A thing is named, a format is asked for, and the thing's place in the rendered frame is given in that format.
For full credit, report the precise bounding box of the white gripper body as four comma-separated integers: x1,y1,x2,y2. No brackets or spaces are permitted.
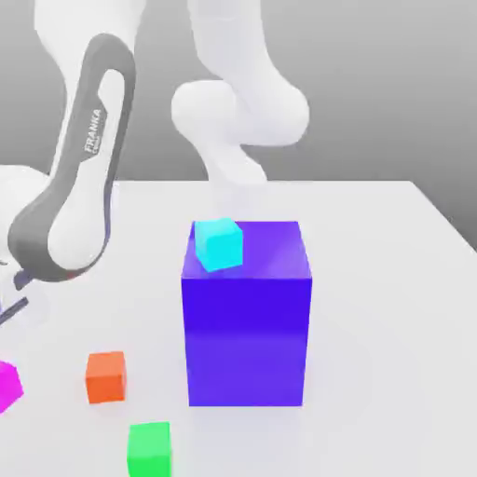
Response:
0,288,48,336

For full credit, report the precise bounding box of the small magenta cube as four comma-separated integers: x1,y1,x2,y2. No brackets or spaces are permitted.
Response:
0,360,25,416

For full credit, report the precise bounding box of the small orange cube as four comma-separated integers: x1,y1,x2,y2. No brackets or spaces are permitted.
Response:
84,350,128,405

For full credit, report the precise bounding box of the small green cube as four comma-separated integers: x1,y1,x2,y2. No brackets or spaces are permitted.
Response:
126,420,173,477

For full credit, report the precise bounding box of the small cyan cube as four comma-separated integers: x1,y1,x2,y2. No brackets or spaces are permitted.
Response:
194,217,245,274

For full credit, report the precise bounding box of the large blue box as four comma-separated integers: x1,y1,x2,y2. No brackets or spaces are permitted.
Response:
180,220,313,408

